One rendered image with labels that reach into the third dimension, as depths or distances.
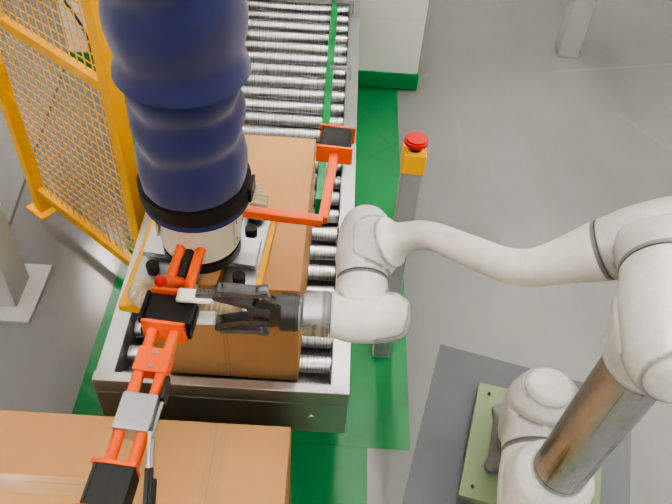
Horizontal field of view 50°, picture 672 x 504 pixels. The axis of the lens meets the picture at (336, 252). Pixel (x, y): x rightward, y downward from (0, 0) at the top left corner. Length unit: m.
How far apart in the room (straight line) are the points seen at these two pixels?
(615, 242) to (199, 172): 0.72
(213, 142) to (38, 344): 1.83
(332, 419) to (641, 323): 1.26
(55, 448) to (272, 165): 0.96
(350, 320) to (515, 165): 2.51
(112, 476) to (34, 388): 1.66
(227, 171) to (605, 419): 0.78
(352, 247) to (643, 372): 0.63
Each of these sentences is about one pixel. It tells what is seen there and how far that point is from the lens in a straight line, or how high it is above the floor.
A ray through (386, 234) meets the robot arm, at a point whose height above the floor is 1.31.
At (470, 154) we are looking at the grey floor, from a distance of 3.77.
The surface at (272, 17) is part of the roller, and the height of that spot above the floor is 0.53.
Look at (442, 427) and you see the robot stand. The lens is 1.82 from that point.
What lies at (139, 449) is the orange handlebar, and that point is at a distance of 1.27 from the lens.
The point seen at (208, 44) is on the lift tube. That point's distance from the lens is 1.17.
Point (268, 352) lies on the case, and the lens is 1.99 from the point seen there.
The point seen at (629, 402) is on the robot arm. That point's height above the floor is 1.40.
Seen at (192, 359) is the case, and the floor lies 0.62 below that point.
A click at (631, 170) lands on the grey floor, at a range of 3.97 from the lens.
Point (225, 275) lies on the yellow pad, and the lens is 1.60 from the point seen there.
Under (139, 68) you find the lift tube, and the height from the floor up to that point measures 1.66.
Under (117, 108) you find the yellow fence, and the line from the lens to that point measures 2.38.
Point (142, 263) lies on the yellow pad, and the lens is 1.65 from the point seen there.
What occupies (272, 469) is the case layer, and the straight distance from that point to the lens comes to 1.97.
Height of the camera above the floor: 2.31
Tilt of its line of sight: 47 degrees down
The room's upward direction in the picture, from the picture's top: 4 degrees clockwise
